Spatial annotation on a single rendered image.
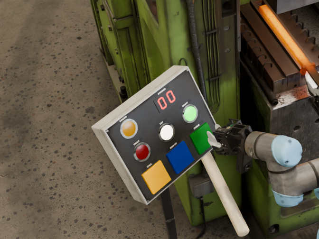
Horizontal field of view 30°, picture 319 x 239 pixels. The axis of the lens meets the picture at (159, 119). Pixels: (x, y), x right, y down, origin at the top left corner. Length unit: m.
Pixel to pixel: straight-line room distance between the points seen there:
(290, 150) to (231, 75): 0.69
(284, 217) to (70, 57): 1.75
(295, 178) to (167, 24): 0.65
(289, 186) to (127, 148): 0.47
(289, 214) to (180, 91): 1.09
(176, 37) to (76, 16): 2.16
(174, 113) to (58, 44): 2.17
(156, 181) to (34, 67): 2.11
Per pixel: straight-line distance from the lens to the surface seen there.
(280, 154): 1.54
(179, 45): 1.98
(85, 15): 4.05
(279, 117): 2.12
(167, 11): 1.88
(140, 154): 1.75
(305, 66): 2.07
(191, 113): 1.83
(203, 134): 1.86
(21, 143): 3.37
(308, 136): 2.29
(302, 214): 2.75
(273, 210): 2.62
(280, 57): 2.14
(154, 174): 1.78
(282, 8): 1.87
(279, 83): 2.08
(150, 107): 1.75
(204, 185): 2.51
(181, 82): 1.80
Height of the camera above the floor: 2.45
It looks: 48 degrees down
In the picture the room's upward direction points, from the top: 10 degrees counter-clockwise
